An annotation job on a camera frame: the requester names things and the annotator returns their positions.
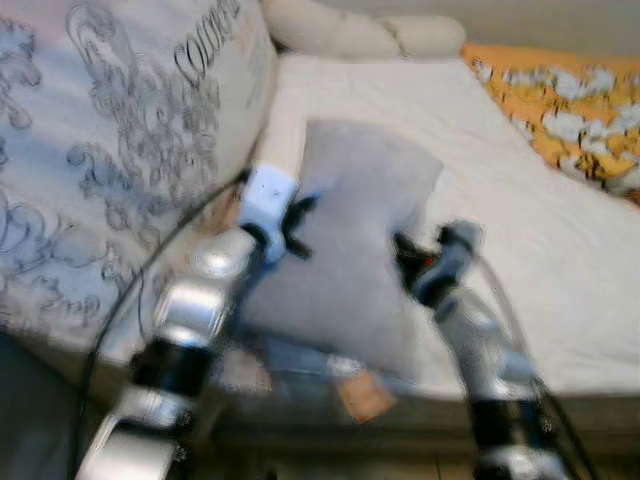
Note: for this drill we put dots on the plain grey pillow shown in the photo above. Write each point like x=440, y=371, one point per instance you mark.
x=350, y=230

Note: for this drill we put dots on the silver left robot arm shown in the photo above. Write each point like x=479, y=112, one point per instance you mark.
x=195, y=300

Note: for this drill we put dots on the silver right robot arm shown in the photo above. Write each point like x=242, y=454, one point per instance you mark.
x=480, y=350

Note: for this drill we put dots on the white bed sheet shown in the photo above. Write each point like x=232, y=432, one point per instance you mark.
x=520, y=250

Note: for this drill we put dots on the blue jeans with brown patch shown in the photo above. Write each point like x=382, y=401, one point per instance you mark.
x=365, y=398

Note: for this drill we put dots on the beige padded headboard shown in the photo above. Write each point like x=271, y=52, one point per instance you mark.
x=330, y=30

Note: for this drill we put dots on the orange floral blanket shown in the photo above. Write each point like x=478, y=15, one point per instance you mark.
x=560, y=100

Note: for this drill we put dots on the large cushion with grey print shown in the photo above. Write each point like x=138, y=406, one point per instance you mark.
x=100, y=100

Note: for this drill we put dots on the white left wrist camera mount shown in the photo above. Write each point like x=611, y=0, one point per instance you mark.
x=265, y=195

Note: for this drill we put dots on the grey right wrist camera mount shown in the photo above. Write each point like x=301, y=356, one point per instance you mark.
x=458, y=240

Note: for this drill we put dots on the dark bed frame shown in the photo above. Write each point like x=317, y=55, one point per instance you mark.
x=300, y=440

